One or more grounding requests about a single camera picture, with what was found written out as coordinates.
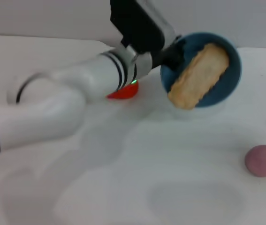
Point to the orange striped bread loaf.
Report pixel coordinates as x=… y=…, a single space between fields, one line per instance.
x=200 y=75

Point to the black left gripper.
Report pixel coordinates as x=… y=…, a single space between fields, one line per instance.
x=164 y=57

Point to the pink toy peach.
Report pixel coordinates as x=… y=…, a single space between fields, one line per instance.
x=260 y=161

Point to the red toy fruit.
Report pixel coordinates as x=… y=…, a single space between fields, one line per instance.
x=125 y=93

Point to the blue bowl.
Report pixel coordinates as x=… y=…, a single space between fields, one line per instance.
x=231 y=77

